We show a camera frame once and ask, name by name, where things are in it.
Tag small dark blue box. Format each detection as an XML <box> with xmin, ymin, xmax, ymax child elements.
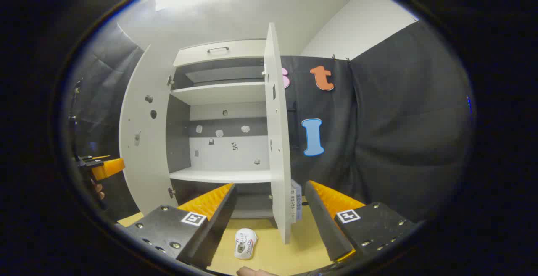
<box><xmin>290</xmin><ymin>179</ymin><xmax>302</xmax><ymax>224</ymax></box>

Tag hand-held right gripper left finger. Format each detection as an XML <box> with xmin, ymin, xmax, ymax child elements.
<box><xmin>122</xmin><ymin>183</ymin><xmax>237</xmax><ymax>269</ymax></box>

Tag black backdrop cloth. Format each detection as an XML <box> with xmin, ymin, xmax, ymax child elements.
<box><xmin>69</xmin><ymin>20</ymin><xmax>473</xmax><ymax>223</ymax></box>

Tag grey cabinet door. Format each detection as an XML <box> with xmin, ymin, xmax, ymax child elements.
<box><xmin>119</xmin><ymin>44</ymin><xmax>176</xmax><ymax>217</ymax></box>
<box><xmin>264</xmin><ymin>22</ymin><xmax>293</xmax><ymax>245</ymax></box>

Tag white canvas shoe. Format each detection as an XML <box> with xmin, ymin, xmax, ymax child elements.
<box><xmin>234</xmin><ymin>228</ymin><xmax>258</xmax><ymax>260</ymax></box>

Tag grey white shoe cabinet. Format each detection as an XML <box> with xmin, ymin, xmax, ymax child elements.
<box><xmin>166</xmin><ymin>39</ymin><xmax>274</xmax><ymax>220</ymax></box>

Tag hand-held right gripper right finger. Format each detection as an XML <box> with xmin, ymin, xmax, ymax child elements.
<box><xmin>305</xmin><ymin>180</ymin><xmax>417</xmax><ymax>264</ymax></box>

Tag white cabinet drawer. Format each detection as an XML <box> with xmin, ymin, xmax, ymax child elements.
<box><xmin>173</xmin><ymin>39</ymin><xmax>267</xmax><ymax>67</ymax></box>

